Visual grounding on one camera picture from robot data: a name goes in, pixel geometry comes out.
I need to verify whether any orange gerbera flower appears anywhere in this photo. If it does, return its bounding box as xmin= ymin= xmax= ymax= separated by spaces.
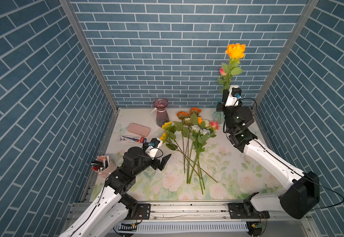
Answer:
xmin=189 ymin=108 xmax=202 ymax=116
xmin=177 ymin=111 xmax=190 ymax=120

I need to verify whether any pink rose tall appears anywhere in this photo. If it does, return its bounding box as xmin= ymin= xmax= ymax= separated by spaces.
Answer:
xmin=219 ymin=68 xmax=227 ymax=77

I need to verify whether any orange yellow rose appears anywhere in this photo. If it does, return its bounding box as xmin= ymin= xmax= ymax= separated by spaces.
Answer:
xmin=218 ymin=43 xmax=246 ymax=92

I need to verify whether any white rose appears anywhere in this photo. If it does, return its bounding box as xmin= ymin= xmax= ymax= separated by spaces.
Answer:
xmin=193 ymin=128 xmax=211 ymax=194
xmin=186 ymin=125 xmax=200 ymax=184

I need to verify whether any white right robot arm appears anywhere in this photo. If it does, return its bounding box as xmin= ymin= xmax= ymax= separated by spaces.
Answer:
xmin=216 ymin=91 xmax=320 ymax=219

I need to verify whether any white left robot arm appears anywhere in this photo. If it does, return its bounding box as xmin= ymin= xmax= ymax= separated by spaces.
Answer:
xmin=60 ymin=146 xmax=172 ymax=237

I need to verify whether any blue glass vase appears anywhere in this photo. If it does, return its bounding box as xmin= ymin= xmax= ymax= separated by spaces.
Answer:
xmin=212 ymin=111 xmax=225 ymax=124

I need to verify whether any pink rose small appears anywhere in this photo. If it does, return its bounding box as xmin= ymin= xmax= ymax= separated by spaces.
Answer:
xmin=186 ymin=120 xmax=220 ymax=184

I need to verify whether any yellow sunflower lower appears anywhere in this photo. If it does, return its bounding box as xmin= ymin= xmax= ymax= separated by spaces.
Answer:
xmin=160 ymin=133 xmax=168 ymax=142

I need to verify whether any yellow sunflower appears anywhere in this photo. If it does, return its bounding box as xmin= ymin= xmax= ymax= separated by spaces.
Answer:
xmin=162 ymin=121 xmax=174 ymax=131
xmin=160 ymin=133 xmax=168 ymax=142

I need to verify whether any glue stick package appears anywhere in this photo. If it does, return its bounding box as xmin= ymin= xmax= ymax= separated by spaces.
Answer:
xmin=117 ymin=135 xmax=147 ymax=144

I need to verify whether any yellow sunflower upper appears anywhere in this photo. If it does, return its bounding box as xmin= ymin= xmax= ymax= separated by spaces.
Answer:
xmin=162 ymin=121 xmax=174 ymax=131

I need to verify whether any floral table mat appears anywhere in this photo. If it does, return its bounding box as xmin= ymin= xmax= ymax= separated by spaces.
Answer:
xmin=89 ymin=139 xmax=291 ymax=202

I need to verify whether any purple glass vase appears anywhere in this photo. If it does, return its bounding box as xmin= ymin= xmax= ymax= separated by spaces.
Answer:
xmin=153 ymin=98 xmax=170 ymax=127

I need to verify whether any pink pen cup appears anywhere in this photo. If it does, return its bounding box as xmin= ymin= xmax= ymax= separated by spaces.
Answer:
xmin=91 ymin=156 xmax=118 ymax=178

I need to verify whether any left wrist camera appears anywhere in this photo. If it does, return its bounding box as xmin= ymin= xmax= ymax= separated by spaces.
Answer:
xmin=142 ymin=138 xmax=164 ymax=159

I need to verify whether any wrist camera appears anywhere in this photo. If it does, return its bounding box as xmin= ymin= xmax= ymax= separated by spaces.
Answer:
xmin=142 ymin=138 xmax=164 ymax=159
xmin=225 ymin=86 xmax=242 ymax=107

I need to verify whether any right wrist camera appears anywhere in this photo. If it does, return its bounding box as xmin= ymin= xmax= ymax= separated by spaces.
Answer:
xmin=225 ymin=86 xmax=242 ymax=107

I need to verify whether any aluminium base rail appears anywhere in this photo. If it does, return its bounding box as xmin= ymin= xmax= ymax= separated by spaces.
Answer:
xmin=62 ymin=200 xmax=320 ymax=237

